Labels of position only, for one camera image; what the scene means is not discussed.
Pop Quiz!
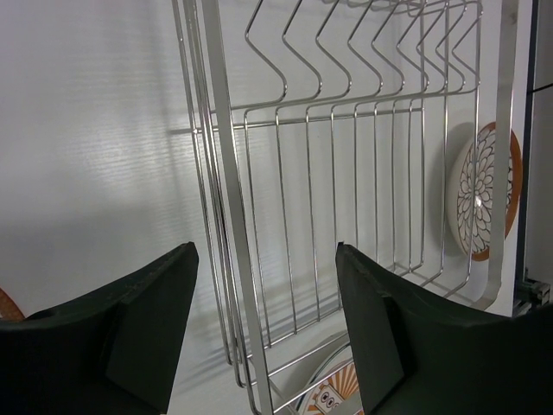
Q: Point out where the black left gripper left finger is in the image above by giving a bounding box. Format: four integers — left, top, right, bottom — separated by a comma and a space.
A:
1, 242, 199, 414

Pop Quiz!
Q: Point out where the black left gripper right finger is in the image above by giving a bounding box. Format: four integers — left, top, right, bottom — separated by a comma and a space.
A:
335, 243, 552, 414

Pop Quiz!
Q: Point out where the floral plate orange rim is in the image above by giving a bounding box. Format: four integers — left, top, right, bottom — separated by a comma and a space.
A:
0, 289, 25, 322
444, 121, 524, 263

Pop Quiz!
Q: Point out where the chrome wire dish rack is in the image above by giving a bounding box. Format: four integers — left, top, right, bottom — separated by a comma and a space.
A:
172, 1, 526, 414

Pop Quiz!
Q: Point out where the sunburst plate dark rim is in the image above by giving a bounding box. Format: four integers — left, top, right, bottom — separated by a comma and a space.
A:
296, 342, 359, 414

